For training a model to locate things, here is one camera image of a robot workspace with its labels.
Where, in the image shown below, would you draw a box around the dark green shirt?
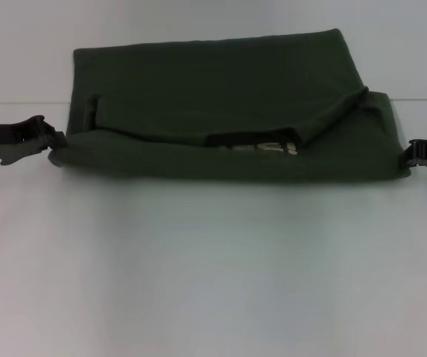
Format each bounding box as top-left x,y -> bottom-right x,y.
47,27 -> 412,184

